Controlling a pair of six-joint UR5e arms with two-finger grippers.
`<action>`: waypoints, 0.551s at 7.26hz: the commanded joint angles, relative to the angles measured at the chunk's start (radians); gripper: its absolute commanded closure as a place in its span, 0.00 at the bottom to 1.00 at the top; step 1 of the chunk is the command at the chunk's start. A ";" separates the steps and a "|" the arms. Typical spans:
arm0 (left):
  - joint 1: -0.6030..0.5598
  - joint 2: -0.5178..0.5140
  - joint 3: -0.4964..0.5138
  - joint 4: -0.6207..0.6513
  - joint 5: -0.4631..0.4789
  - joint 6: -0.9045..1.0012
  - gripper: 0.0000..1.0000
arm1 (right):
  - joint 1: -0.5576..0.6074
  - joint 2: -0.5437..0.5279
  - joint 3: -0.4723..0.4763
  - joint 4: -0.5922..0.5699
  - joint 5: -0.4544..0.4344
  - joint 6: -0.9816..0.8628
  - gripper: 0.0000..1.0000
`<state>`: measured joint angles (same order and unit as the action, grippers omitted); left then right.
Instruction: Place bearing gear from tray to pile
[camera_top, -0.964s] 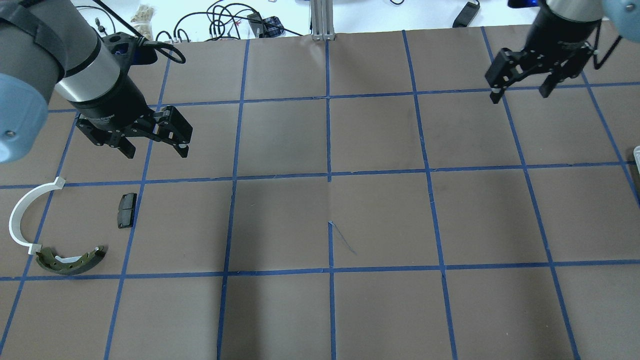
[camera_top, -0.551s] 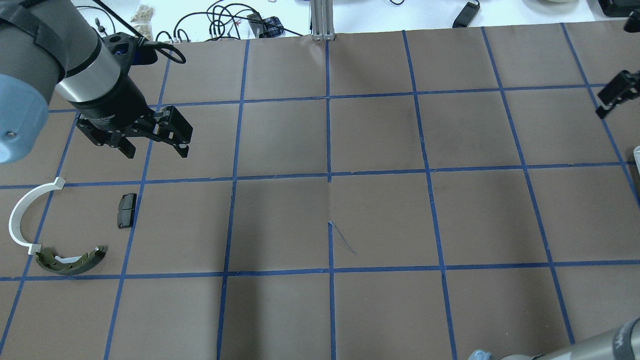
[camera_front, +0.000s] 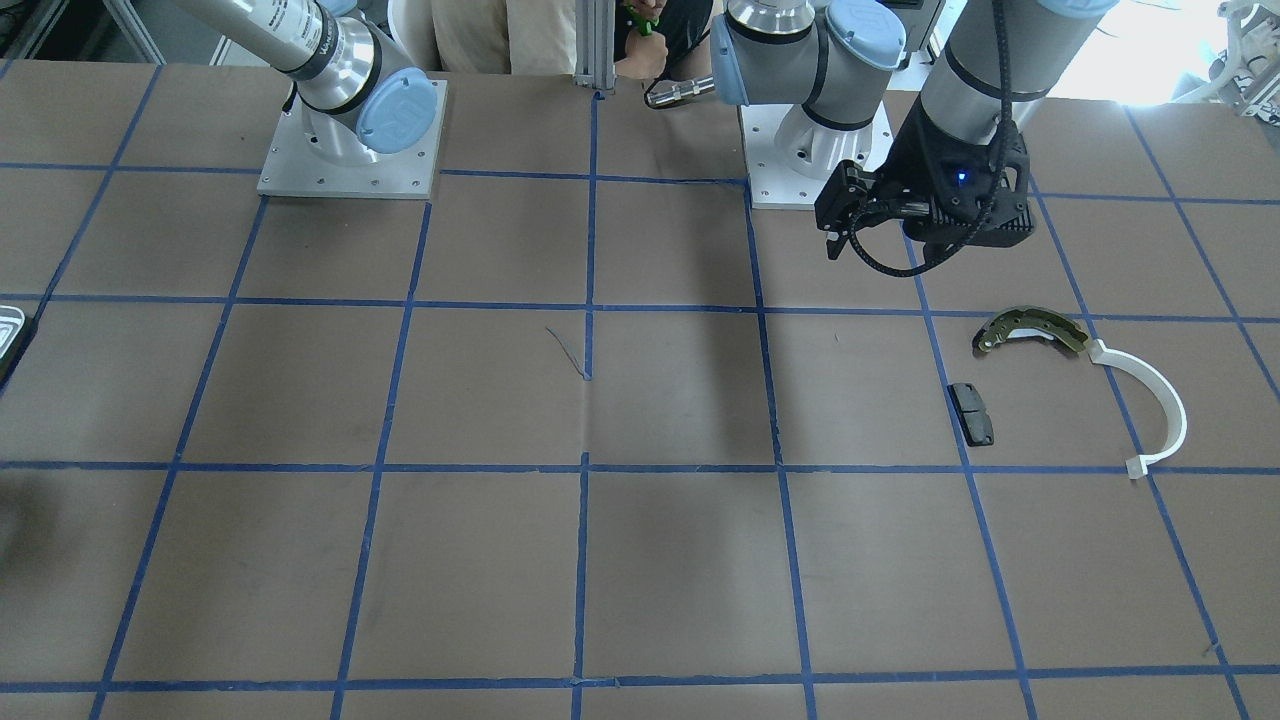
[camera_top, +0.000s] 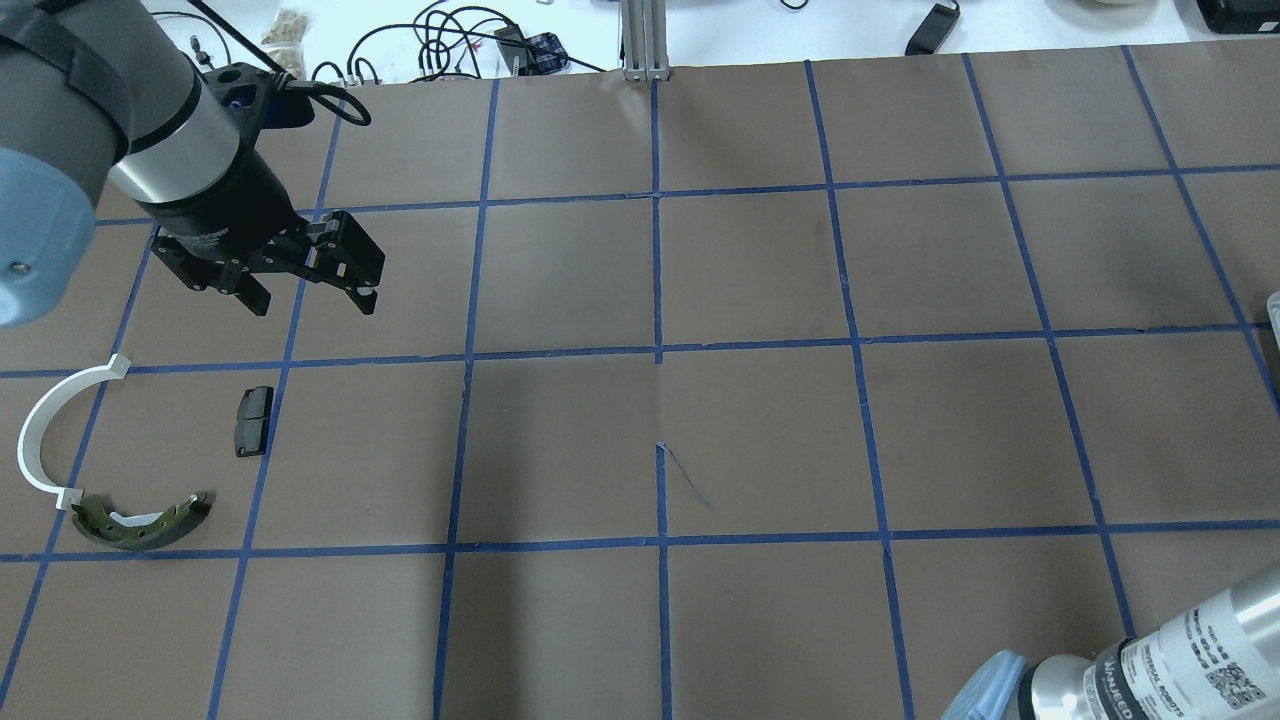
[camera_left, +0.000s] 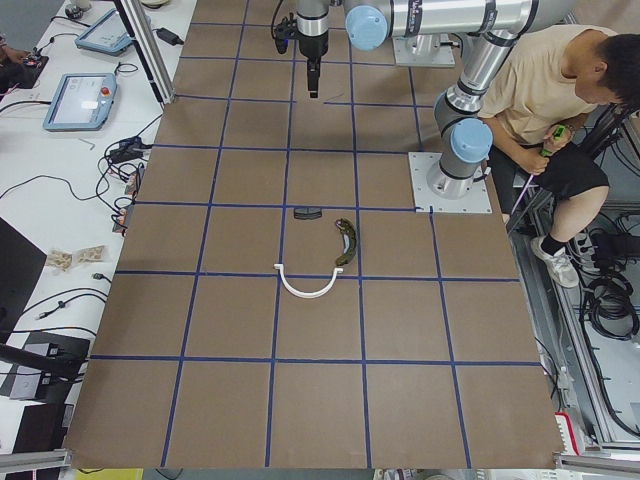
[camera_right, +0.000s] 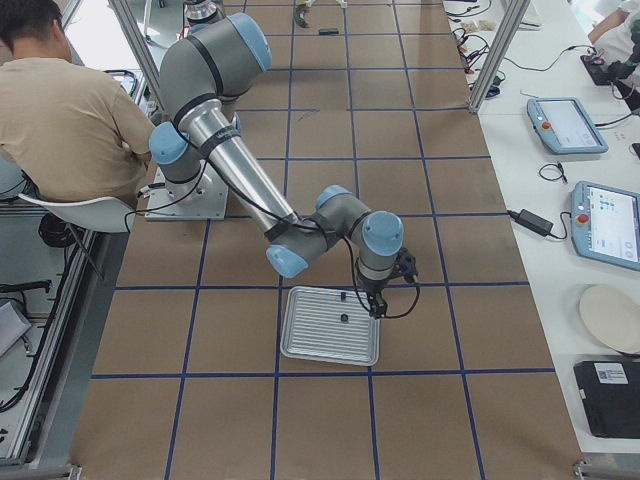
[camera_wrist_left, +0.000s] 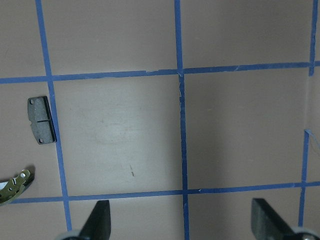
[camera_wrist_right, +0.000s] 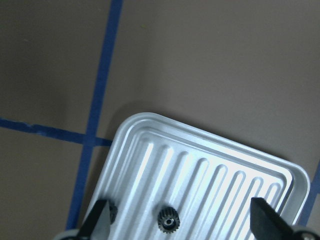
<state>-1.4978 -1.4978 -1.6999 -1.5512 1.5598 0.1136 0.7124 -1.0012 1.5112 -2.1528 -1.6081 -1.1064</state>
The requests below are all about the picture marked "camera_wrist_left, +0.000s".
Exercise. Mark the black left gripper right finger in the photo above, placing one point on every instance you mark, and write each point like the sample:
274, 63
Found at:
267, 224

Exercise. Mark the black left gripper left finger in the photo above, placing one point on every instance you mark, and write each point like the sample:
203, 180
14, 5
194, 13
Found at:
98, 224

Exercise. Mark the brass brake shoe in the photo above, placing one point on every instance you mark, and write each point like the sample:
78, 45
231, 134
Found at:
12, 188

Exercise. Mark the loose blue tape thread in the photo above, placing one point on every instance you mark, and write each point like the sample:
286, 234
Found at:
313, 136

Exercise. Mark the dark grey brake pad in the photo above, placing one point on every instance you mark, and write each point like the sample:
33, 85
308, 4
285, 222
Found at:
41, 122

